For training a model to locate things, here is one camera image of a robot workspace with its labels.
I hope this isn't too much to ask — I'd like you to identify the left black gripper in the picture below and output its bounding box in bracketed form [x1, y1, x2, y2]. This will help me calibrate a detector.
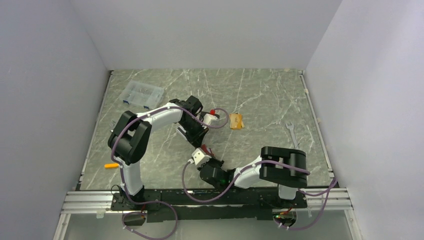
[179, 118, 209, 150]

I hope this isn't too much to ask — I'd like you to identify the white magnetic stripe card stack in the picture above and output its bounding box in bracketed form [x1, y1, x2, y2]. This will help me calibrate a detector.
[176, 126, 187, 141]

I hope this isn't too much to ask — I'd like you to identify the red leather wallet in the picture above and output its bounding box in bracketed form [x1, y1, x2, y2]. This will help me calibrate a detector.
[200, 144, 215, 158]

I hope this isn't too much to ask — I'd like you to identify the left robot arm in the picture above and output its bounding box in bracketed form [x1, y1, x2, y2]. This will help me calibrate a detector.
[107, 96, 219, 210]

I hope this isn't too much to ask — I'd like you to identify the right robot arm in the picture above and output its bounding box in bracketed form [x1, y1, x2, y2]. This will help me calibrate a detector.
[190, 146, 310, 208]

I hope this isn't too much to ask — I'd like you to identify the orange card stack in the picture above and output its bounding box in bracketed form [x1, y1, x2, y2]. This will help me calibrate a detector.
[229, 113, 245, 130]

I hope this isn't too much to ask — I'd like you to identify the clear plastic organizer box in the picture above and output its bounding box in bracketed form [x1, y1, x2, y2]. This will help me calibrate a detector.
[119, 80, 165, 110]

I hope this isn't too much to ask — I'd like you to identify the silver wrench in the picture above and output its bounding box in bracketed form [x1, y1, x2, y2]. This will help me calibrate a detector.
[285, 122, 299, 149]

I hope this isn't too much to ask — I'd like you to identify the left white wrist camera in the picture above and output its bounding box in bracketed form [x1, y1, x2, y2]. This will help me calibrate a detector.
[200, 109, 220, 128]

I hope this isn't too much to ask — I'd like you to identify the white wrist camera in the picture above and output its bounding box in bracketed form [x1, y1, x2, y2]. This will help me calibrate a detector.
[200, 109, 220, 128]
[191, 148, 211, 168]

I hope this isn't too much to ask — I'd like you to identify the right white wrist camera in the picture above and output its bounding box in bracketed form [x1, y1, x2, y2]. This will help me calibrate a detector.
[191, 148, 211, 168]

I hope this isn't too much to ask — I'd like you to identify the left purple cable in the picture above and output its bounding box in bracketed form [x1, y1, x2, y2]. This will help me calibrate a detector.
[110, 105, 230, 240]

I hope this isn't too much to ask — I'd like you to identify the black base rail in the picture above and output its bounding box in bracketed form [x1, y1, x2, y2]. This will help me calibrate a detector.
[111, 187, 308, 223]

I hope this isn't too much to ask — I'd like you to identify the aluminium frame rail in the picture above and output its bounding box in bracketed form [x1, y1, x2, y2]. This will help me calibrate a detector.
[54, 187, 363, 240]

